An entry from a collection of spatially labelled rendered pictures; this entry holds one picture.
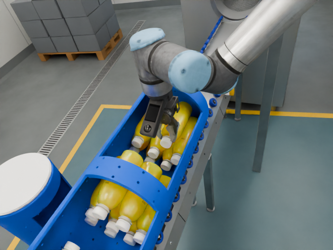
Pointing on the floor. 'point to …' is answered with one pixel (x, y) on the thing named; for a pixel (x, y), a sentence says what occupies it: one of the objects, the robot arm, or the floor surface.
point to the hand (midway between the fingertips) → (166, 139)
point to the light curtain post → (267, 100)
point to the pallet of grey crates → (69, 27)
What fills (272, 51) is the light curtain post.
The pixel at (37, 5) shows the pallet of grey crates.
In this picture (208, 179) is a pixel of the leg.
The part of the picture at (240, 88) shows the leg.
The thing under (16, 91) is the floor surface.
